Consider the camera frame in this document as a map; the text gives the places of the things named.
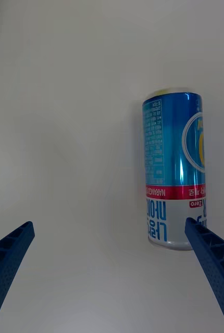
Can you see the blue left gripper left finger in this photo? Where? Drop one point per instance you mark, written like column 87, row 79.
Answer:
column 5, row 262

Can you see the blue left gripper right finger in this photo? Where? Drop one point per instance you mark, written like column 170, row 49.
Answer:
column 216, row 262

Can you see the blue and white drink can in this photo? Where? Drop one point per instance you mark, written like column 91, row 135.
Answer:
column 175, row 166

